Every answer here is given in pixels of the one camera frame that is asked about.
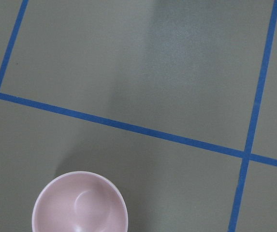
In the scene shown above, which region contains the pink bowl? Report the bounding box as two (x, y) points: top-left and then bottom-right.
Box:
(31, 171), (129, 232)

